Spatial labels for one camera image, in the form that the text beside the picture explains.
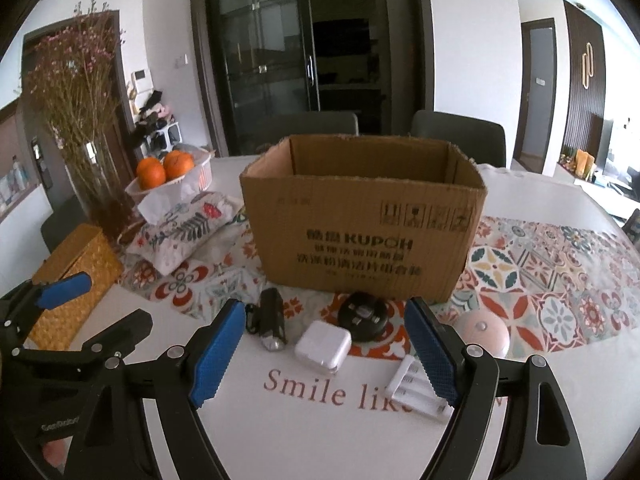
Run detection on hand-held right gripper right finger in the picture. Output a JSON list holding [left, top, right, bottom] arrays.
[[403, 297, 589, 480]]

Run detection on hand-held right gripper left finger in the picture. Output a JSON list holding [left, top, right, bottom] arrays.
[[65, 299, 248, 480]]

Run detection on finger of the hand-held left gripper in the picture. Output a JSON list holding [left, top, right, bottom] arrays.
[[10, 308, 154, 368], [0, 271, 94, 347]]

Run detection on white battery charger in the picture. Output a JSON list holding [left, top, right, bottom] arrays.
[[390, 354, 452, 422]]

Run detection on pink round humidifier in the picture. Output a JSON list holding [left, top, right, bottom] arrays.
[[456, 309, 512, 359]]

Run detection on black flashlight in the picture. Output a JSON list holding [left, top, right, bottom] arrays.
[[246, 287, 289, 353]]

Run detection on black round charger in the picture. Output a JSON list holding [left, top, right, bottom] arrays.
[[337, 290, 397, 344]]

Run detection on white power adapter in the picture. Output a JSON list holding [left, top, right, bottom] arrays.
[[294, 320, 352, 376]]

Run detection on brown cardboard box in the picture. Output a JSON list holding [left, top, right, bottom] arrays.
[[239, 133, 488, 303]]

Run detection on person's left hand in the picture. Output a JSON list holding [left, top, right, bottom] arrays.
[[42, 437, 69, 469]]

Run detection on dark grey dining chair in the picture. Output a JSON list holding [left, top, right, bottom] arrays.
[[40, 194, 92, 255], [409, 109, 507, 169], [259, 111, 361, 155]]

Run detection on glass vase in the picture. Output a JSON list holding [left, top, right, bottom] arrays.
[[64, 132, 140, 242]]

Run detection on floral tissue pouch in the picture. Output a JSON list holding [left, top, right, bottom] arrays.
[[126, 180, 247, 277]]

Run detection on black door lock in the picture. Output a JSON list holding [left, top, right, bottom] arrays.
[[29, 136, 54, 190]]

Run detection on patterned table runner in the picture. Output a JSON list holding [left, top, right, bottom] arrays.
[[119, 204, 640, 362]]

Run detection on orange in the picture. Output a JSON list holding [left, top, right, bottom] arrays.
[[136, 157, 167, 191], [163, 150, 196, 180]]

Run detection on white fruit bowl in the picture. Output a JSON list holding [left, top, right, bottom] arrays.
[[124, 146, 216, 203]]

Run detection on vase of dried flowers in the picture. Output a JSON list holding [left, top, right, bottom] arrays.
[[19, 9, 137, 221]]

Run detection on white shoe rack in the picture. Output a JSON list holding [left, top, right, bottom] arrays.
[[131, 89, 184, 155]]

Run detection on dried pink flowers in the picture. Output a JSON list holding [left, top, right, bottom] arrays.
[[14, 0, 128, 166]]

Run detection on orange ornament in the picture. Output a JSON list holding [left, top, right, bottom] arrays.
[[574, 148, 597, 181]]

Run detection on black television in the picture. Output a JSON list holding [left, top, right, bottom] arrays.
[[597, 118, 616, 167]]

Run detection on dark interior door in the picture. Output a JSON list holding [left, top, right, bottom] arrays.
[[519, 18, 557, 172]]

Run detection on dark sliding glass door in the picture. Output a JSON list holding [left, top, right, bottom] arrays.
[[189, 0, 435, 157]]

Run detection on dark slatted wall panel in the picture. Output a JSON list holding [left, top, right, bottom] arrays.
[[562, 0, 607, 162]]

